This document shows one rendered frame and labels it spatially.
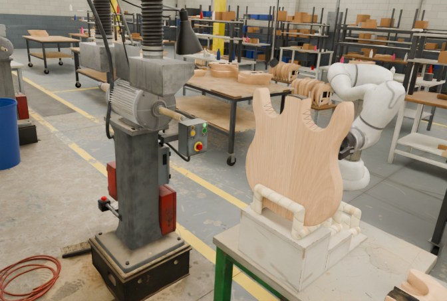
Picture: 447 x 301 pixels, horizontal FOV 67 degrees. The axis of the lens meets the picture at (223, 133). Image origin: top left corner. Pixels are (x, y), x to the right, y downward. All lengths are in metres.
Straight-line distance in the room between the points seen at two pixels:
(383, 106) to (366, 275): 0.59
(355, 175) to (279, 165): 1.07
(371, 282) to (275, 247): 0.35
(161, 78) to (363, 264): 1.07
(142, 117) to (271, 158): 0.91
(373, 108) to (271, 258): 0.65
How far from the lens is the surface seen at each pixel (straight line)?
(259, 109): 1.11
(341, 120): 0.94
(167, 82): 1.52
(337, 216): 1.30
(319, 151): 0.99
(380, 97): 1.35
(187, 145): 2.04
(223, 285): 1.48
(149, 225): 2.35
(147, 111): 1.83
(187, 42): 1.68
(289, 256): 1.14
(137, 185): 2.15
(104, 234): 2.54
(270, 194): 1.11
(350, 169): 2.09
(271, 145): 1.10
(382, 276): 1.36
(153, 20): 1.64
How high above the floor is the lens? 1.74
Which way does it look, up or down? 19 degrees down
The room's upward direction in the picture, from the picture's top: 3 degrees clockwise
